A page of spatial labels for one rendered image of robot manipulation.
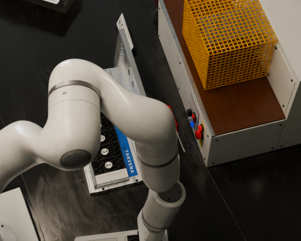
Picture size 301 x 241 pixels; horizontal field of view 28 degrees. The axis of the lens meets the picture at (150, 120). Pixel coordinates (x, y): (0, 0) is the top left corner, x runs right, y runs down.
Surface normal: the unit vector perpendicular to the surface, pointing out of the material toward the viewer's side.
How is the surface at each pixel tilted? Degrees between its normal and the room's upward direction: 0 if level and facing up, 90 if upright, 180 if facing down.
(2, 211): 4
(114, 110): 70
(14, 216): 4
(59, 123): 29
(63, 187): 0
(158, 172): 88
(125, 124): 76
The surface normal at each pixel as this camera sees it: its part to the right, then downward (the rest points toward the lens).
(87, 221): 0.00, -0.53
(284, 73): -0.96, 0.23
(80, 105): 0.35, -0.55
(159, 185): -0.01, 0.83
